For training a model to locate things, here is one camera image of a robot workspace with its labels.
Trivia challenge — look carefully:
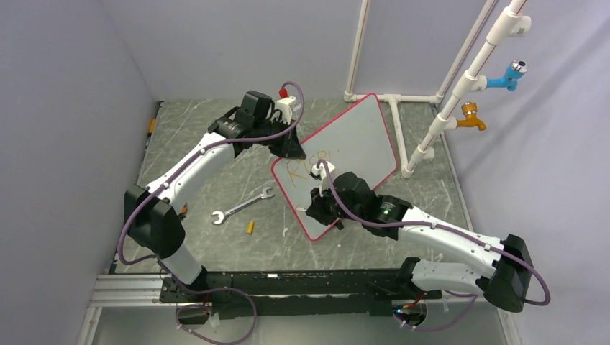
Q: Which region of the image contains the red-framed whiteboard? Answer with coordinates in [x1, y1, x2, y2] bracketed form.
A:
[271, 93, 399, 241]

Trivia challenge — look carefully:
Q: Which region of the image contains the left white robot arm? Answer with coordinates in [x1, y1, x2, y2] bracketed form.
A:
[117, 88, 306, 302]

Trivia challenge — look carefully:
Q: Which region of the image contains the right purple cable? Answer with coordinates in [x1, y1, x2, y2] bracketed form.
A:
[317, 159, 552, 333]

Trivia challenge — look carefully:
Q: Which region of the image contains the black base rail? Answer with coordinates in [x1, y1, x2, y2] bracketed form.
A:
[159, 269, 442, 319]

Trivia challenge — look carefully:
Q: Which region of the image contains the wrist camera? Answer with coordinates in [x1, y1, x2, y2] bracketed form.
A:
[275, 88, 302, 124]
[309, 160, 335, 196]

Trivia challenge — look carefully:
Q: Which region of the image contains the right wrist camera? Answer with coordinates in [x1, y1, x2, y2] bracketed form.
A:
[309, 160, 335, 196]

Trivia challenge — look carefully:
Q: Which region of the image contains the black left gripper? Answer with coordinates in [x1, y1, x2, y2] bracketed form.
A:
[254, 116, 304, 160]

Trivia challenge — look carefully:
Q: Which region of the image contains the white floor pipe frame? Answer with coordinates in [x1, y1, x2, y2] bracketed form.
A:
[373, 93, 442, 178]

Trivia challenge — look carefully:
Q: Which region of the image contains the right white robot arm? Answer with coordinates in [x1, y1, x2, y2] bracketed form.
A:
[305, 168, 533, 313]

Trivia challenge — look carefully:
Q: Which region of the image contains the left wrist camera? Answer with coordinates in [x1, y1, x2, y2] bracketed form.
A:
[275, 88, 302, 124]

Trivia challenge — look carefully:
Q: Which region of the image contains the silver combination wrench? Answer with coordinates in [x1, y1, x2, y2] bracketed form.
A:
[211, 187, 274, 226]

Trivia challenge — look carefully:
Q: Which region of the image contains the white corner pipe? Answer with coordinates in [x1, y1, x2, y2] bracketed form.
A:
[343, 0, 370, 102]

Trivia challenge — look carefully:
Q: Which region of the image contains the white pipe with taps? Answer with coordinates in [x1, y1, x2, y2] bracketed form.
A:
[419, 1, 532, 150]

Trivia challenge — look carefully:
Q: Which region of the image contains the orange tap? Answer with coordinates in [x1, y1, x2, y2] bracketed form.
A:
[456, 102, 486, 131]

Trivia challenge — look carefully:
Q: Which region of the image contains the blue tap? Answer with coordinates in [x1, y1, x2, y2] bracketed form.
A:
[486, 60, 528, 91]

